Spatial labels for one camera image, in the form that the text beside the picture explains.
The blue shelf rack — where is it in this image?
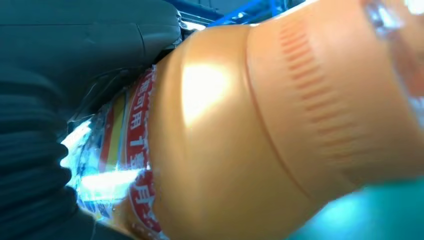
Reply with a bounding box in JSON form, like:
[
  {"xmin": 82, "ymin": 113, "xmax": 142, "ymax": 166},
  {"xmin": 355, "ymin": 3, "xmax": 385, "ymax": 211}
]
[{"xmin": 165, "ymin": 0, "xmax": 299, "ymax": 28}]

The orange Tide detergent bottle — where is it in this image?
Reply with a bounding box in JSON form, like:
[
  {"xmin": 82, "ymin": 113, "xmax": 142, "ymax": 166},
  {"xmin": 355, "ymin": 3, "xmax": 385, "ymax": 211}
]
[{"xmin": 59, "ymin": 0, "xmax": 424, "ymax": 240}]

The green table mat board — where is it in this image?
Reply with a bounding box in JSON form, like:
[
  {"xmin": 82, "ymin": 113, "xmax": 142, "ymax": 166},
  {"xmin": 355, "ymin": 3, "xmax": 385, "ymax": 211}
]
[{"xmin": 288, "ymin": 178, "xmax": 424, "ymax": 240}]

